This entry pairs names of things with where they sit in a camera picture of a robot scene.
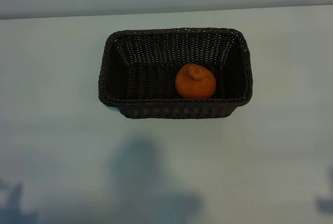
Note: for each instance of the dark brown wicker basket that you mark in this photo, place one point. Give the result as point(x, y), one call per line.
point(156, 83)

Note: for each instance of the orange with bumpy stem end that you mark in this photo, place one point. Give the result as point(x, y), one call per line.
point(195, 85)

